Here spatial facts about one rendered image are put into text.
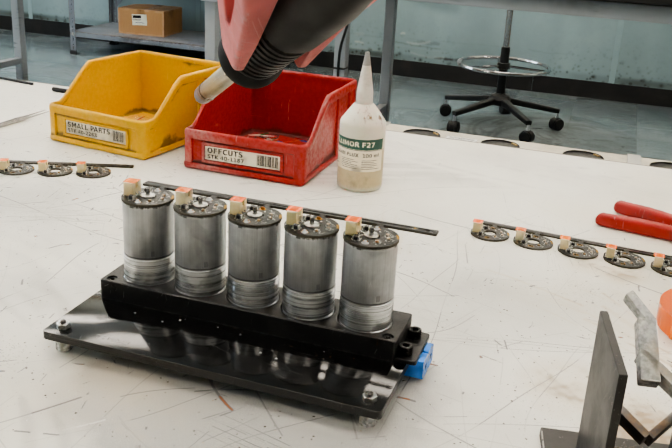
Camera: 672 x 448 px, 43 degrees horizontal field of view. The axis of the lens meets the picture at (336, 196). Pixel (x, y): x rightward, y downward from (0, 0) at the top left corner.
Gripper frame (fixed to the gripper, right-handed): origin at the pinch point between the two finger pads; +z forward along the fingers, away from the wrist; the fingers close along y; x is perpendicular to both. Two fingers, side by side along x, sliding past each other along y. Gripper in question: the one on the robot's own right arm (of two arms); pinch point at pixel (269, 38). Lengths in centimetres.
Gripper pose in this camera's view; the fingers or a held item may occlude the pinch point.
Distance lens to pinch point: 29.5
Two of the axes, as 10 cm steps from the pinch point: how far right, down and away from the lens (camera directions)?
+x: 3.6, 7.4, -5.7
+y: -9.0, 1.1, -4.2
